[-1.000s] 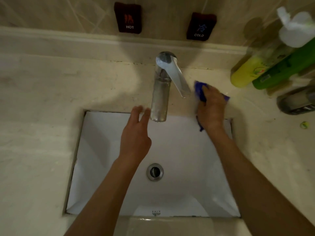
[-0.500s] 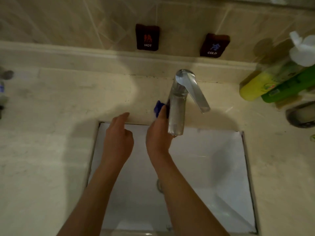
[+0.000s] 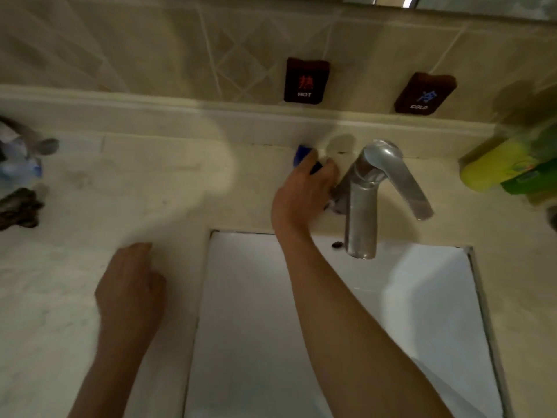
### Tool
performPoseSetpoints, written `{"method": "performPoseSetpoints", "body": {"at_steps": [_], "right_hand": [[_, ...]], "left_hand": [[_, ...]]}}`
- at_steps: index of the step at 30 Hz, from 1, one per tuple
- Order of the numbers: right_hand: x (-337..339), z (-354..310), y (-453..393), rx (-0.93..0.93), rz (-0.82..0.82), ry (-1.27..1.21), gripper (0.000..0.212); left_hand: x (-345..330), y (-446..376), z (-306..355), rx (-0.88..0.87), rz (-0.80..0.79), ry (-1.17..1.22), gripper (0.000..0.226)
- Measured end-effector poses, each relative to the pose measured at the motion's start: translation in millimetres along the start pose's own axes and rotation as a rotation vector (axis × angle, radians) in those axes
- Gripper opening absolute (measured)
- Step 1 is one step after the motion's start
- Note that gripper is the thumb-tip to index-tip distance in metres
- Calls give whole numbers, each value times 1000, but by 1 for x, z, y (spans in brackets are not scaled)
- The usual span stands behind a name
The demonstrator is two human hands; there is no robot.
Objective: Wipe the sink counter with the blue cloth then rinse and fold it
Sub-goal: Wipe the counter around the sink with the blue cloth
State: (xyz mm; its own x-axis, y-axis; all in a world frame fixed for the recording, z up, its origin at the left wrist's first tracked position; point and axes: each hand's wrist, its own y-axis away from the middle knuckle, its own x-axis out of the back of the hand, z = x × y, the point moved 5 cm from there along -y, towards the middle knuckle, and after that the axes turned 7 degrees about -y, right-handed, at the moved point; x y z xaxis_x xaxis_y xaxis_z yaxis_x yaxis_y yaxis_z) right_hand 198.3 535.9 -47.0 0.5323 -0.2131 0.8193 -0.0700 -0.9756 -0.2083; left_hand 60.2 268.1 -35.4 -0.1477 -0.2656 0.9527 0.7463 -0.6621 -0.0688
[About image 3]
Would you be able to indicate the grey round cap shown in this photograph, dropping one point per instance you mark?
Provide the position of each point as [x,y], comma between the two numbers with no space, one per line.
[45,146]

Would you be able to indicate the brown hair claw clip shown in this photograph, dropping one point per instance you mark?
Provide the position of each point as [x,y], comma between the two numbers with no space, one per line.
[19,208]

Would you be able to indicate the blue cloth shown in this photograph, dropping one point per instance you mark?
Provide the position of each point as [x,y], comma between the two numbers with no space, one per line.
[301,153]

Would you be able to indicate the person's left hand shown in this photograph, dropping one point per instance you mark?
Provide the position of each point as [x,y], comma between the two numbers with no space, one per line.
[130,300]

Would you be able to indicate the yellow bottle white flip cap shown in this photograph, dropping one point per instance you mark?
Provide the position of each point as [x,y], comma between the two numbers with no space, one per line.
[491,169]

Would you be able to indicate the dark red sign blue symbol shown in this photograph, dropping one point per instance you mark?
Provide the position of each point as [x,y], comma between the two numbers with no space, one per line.
[424,93]

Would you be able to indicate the wall mirror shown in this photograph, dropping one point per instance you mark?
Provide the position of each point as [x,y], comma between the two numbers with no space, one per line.
[478,4]

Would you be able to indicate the green shampoo bottle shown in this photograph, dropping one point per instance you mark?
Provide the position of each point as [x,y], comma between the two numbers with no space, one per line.
[528,182]

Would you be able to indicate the person's right hand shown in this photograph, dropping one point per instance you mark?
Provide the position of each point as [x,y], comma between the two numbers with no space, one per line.
[300,200]

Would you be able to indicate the person's right forearm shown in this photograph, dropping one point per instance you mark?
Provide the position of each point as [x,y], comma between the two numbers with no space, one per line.
[348,335]

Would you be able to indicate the white blue printed tube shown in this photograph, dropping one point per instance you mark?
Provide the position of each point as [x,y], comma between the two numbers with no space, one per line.
[17,165]

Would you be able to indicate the chrome faucet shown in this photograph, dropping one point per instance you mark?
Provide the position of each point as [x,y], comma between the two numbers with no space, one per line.
[361,213]

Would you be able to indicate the white rectangular sink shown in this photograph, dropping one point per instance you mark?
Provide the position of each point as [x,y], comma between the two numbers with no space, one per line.
[426,309]

